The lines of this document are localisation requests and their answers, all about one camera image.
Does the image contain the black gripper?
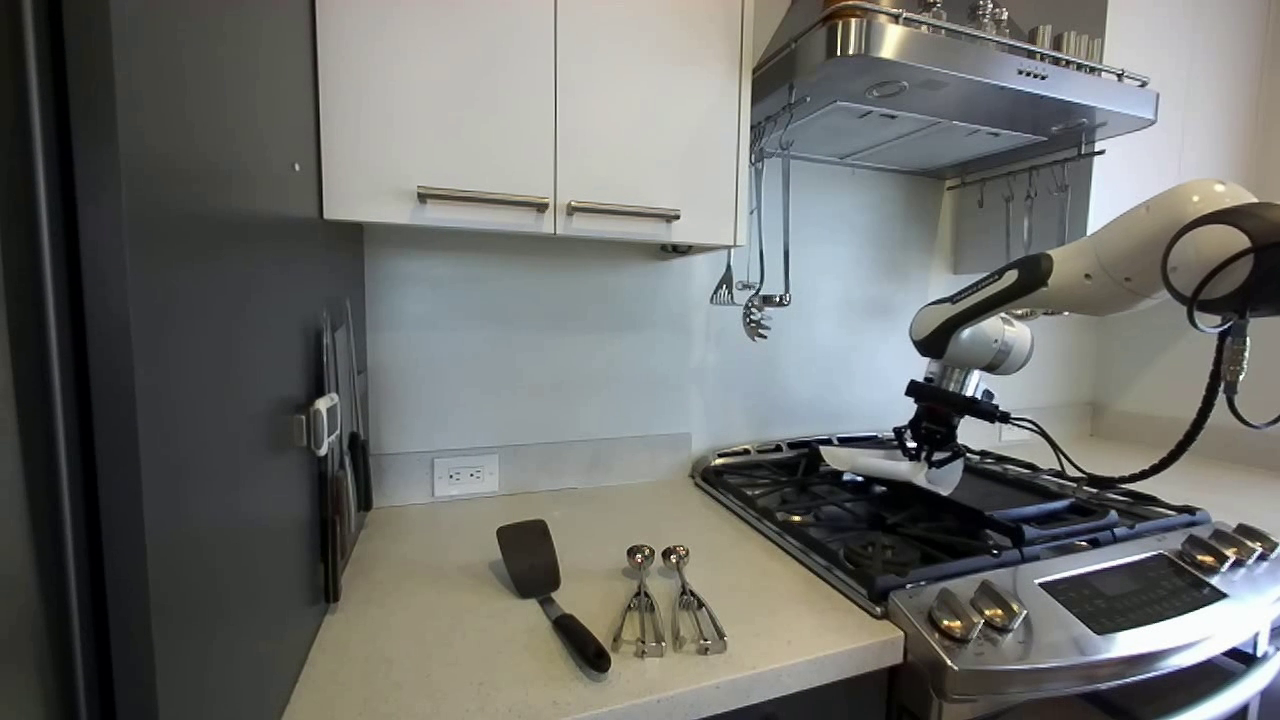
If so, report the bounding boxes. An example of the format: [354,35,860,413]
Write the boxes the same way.
[894,378,1010,469]

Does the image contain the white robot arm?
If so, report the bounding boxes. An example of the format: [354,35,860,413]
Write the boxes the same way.
[895,178,1280,464]

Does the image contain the black baking sheet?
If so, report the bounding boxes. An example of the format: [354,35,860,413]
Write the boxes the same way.
[833,443,1089,533]

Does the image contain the stainless steel gas range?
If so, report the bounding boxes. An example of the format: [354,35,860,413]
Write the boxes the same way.
[693,437,1280,720]

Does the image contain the silver stove knob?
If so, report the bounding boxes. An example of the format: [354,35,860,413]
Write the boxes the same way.
[974,578,1030,630]
[1179,535,1231,576]
[1231,521,1280,554]
[1210,528,1261,568]
[929,586,985,645]

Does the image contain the silver stove knob far left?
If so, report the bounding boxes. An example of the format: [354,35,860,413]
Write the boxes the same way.
[929,586,985,645]

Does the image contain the hanging metal utensils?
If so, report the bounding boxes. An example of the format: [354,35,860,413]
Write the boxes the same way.
[707,150,791,345]

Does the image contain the black oven control panel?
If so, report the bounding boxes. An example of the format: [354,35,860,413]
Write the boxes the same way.
[1045,554,1226,636]

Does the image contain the right metal scoop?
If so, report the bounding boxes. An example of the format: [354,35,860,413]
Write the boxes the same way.
[659,543,727,657]

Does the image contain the metal scoop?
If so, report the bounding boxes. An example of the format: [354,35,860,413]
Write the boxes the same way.
[611,543,665,657]
[659,543,727,657]

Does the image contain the left metal scoop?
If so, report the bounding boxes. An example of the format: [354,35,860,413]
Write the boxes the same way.
[611,543,665,657]

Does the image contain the stainless range hood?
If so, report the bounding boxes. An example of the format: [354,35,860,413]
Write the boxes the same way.
[752,0,1160,174]

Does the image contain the black spatula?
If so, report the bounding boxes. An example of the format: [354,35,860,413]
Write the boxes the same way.
[496,521,611,677]

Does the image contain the white upper cabinet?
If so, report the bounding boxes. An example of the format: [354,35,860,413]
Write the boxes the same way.
[318,0,744,246]

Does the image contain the magnetic knife rack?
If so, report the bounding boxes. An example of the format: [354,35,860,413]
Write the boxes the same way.
[296,302,374,607]

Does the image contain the white wall outlet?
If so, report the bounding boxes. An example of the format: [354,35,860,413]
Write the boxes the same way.
[433,455,500,499]

